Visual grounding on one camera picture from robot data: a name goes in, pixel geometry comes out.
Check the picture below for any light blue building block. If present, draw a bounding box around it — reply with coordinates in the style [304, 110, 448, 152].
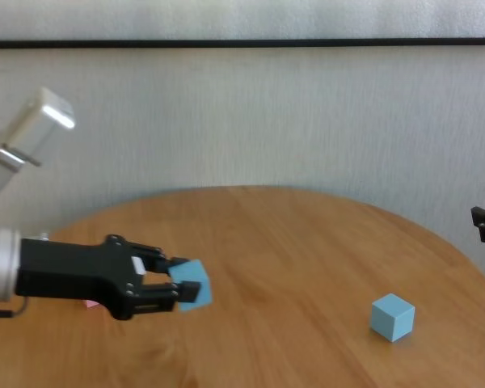
[370, 293, 416, 344]
[171, 259, 213, 312]

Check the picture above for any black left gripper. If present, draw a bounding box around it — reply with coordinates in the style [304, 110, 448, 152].
[15, 234, 201, 323]

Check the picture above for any black wall rail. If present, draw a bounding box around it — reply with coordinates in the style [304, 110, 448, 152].
[0, 37, 485, 50]

